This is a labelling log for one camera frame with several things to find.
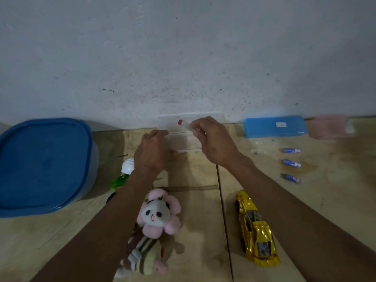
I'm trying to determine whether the pink rectangular case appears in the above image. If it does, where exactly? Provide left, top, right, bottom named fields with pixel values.
left=308, top=115, right=356, bottom=140

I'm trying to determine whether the person's right hand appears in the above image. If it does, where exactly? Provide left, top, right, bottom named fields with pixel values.
left=189, top=116, right=245, bottom=168

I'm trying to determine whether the panda plush with pink petals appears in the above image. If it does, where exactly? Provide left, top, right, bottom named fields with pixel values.
left=114, top=188, right=182, bottom=279

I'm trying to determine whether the green bottle with white cap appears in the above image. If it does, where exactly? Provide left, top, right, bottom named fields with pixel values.
left=110, top=157, right=136, bottom=193

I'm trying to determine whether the person's left forearm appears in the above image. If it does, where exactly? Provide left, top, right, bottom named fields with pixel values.
left=31, top=167, right=165, bottom=282

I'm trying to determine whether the person's left hand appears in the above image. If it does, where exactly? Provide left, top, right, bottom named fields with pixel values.
left=134, top=129, right=178, bottom=175

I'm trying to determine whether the yellow toy car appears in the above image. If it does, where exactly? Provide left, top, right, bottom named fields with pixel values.
left=235, top=190, right=281, bottom=267

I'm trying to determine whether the clear tube with red cap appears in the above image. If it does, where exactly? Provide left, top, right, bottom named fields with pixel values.
left=177, top=119, right=203, bottom=134

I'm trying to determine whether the large blue lidded container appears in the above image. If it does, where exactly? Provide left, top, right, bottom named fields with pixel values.
left=0, top=118, right=100, bottom=218

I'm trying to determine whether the blue rectangular case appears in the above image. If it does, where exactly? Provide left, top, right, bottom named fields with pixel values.
left=243, top=115, right=308, bottom=139

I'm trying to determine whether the person's right forearm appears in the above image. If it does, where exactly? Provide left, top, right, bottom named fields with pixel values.
left=217, top=155, right=376, bottom=282

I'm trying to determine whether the clear plastic box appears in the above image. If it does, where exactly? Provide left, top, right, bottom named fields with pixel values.
left=156, top=112, right=225, bottom=153

